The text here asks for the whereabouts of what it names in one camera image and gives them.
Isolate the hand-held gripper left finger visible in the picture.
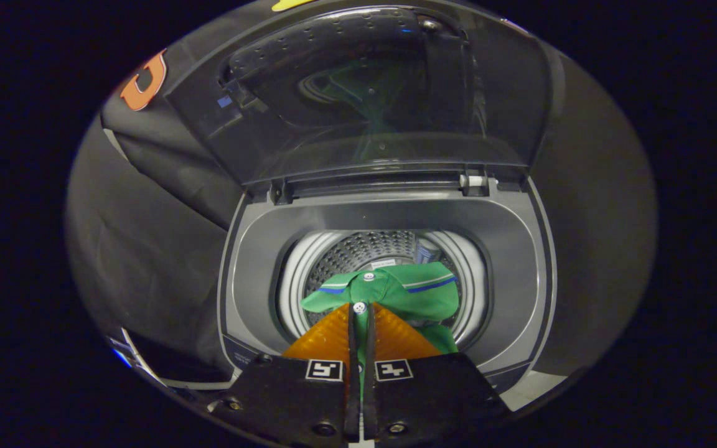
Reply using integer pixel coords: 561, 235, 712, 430
209, 304, 360, 448

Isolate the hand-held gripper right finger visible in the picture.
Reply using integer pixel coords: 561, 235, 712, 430
362, 304, 512, 448

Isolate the green polo shirt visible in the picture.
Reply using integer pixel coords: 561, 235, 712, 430
300, 261, 461, 399

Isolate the dark washing machine lid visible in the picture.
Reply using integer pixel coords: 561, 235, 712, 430
165, 2, 553, 189

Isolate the black backdrop cloth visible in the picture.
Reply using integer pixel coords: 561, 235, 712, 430
65, 0, 540, 374

